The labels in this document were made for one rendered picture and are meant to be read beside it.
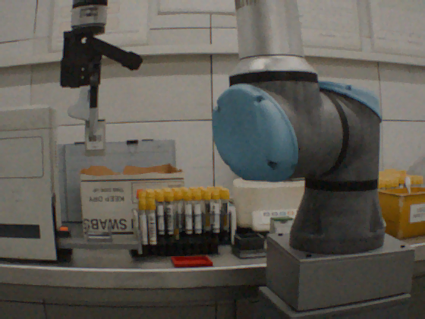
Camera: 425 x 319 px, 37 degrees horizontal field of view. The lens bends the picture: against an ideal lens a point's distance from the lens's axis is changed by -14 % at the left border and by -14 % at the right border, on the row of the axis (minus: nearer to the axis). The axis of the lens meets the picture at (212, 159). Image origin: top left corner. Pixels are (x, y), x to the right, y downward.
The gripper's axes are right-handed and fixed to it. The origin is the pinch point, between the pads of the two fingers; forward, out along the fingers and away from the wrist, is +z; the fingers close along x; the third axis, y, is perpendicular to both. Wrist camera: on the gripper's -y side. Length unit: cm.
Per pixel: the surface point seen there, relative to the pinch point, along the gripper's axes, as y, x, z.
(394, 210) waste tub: -62, -4, 18
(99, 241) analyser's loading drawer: 0.2, 2.8, 20.4
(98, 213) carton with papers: 0.7, -25.0, 18.6
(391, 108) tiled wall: -86, -62, -5
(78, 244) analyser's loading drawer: 4.4, 3.4, 21.0
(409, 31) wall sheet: -96, -61, -31
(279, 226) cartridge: -34.8, -2.5, 19.4
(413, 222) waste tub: -67, -2, 21
